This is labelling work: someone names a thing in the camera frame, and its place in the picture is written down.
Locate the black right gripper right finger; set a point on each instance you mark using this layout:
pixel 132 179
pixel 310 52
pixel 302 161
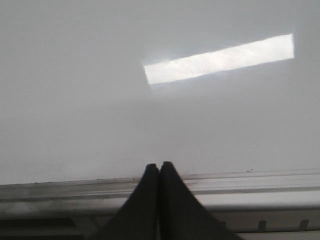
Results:
pixel 181 215

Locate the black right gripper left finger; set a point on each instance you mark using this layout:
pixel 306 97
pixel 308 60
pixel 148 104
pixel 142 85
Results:
pixel 137 218

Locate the white whiteboard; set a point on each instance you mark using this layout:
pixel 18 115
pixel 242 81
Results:
pixel 98 89

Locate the grey aluminium whiteboard frame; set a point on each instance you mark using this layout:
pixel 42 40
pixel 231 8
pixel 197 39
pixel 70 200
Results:
pixel 273 201

